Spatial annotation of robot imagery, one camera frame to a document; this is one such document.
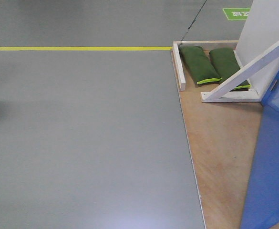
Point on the blue door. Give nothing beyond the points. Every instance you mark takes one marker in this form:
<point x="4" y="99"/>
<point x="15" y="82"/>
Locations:
<point x="261" y="208"/>

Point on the left green sandbag by door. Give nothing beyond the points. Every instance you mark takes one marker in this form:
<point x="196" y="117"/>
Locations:
<point x="199" y="65"/>

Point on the green sandbag by door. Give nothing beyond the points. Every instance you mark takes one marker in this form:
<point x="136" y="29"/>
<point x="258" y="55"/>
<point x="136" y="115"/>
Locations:
<point x="199" y="65"/>
<point x="224" y="62"/>

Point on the plywood door platform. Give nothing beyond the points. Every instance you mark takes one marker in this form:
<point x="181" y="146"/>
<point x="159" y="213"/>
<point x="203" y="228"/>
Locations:
<point x="222" y="139"/>

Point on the right green sandbag by door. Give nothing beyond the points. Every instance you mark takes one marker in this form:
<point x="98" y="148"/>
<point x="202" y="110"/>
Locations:
<point x="224" y="62"/>

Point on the white diagonal wooden brace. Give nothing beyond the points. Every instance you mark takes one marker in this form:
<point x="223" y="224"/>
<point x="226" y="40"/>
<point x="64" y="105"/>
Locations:
<point x="258" y="63"/>

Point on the green floor sign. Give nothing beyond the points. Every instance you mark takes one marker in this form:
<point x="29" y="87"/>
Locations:
<point x="236" y="14"/>

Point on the white wooden door base frame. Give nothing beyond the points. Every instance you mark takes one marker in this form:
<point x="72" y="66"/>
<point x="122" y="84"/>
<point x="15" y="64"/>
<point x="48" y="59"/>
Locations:
<point x="232" y="97"/>

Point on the white door wall panel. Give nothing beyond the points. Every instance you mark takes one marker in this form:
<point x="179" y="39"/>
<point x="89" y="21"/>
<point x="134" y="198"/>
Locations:
<point x="261" y="30"/>

